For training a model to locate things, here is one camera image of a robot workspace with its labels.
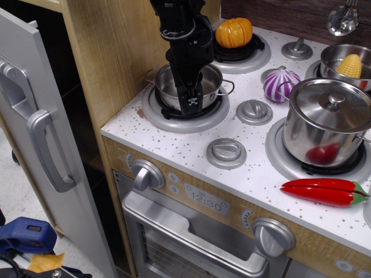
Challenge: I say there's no steel bowl pan back right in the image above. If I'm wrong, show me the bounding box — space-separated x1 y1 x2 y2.
320 44 370 92

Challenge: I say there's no grey door handle upper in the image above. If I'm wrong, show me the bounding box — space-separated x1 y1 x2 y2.
1 56 38 119

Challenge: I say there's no grey door handle lower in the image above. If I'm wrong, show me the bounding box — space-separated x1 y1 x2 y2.
27 108 76 193

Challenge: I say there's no red toy chili pepper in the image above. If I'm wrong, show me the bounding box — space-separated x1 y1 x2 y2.
280 178 370 208

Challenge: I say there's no oven door with handle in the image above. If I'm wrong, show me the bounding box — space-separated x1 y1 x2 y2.
122 189 289 277

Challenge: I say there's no stove burner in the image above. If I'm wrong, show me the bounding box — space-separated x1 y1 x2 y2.
212 34 271 74
141 85 230 134
265 118 370 184
304 59 371 93

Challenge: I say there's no blue clamp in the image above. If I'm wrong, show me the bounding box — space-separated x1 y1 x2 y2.
1 217 57 254

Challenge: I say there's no large steel pot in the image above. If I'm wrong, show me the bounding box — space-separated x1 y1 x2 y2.
278 78 371 168

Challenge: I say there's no back right stove burner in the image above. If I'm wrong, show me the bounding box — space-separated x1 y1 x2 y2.
304 59 371 93

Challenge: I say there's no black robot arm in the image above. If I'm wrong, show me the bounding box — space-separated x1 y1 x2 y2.
151 1 214 116

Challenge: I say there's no grey oven knob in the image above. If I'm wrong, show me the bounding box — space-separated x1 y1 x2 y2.
132 159 165 192
252 217 296 258

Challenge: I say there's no grey top knob under onion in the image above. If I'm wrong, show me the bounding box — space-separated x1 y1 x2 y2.
260 66 286 84

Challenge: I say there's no small steel pan with handles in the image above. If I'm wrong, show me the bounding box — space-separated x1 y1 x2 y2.
145 64 235 111

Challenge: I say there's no hanging steel ladle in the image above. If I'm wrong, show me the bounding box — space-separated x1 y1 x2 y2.
326 1 360 36

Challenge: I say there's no grey oven knob left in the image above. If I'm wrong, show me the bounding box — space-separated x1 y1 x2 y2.
132 159 165 192

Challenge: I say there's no front left stove burner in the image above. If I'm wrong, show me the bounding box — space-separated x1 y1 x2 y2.
141 85 230 134

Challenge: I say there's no steel pot lid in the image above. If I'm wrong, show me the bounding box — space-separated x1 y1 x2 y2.
290 78 370 133

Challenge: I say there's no purple striped toy onion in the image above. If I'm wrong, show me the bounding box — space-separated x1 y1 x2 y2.
263 69 301 103

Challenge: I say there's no orange toy pumpkin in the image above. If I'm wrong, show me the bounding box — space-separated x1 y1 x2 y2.
215 17 253 49

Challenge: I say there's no grey oven knob right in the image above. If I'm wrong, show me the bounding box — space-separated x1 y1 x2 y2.
252 217 296 258

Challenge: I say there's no grey top knob middle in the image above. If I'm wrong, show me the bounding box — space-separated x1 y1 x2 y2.
236 100 273 126

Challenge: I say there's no grey top knob front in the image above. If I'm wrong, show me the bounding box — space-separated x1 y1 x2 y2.
206 138 247 170

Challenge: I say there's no grey top knob back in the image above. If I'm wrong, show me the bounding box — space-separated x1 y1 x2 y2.
281 38 313 61

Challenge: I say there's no grey cabinet door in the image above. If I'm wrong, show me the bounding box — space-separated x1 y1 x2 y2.
1 10 117 277

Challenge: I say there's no yellow toy corn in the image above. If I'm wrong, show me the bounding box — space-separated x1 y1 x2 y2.
336 54 362 79

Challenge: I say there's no grey door handle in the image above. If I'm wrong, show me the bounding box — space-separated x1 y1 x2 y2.
1 56 38 119
27 108 76 193

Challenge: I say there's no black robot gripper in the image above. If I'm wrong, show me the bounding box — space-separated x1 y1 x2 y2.
166 17 213 116

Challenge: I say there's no back left stove burner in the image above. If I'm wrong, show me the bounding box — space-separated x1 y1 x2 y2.
212 34 271 74

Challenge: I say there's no wooden toy kitchen cabinet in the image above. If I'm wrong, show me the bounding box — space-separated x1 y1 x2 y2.
34 1 169 277

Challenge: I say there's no oven clock display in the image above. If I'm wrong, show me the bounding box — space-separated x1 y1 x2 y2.
183 183 231 215

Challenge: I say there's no front right stove burner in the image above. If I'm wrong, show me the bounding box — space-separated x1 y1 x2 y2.
265 118 370 184

